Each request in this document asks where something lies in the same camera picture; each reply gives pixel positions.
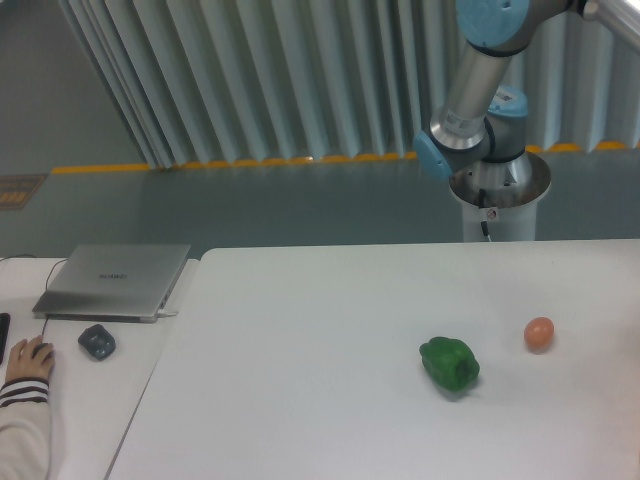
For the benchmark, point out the person's hand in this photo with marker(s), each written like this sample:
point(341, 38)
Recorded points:
point(21, 366)

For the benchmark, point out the white laptop plug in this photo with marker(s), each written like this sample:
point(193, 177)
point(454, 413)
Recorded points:
point(166, 314)

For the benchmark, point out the black computer mouse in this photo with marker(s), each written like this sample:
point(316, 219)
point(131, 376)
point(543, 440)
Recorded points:
point(40, 347)

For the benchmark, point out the silver closed laptop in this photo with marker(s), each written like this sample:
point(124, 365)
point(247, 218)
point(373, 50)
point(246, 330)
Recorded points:
point(116, 282)

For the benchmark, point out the brown egg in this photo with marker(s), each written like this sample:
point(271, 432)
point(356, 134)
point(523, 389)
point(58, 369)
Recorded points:
point(539, 333)

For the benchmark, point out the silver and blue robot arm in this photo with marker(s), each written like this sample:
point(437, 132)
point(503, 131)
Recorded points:
point(465, 130)

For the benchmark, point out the white striped sleeve forearm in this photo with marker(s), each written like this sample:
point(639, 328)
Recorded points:
point(25, 429)

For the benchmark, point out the green bell pepper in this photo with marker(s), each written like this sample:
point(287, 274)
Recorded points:
point(450, 363)

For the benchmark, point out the black phone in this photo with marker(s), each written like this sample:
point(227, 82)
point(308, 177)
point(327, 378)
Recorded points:
point(5, 320)

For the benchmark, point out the white folding partition screen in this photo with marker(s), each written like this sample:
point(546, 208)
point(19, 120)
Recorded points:
point(203, 81)

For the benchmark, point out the small dark grey tray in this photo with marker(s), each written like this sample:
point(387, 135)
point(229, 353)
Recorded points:
point(97, 342)

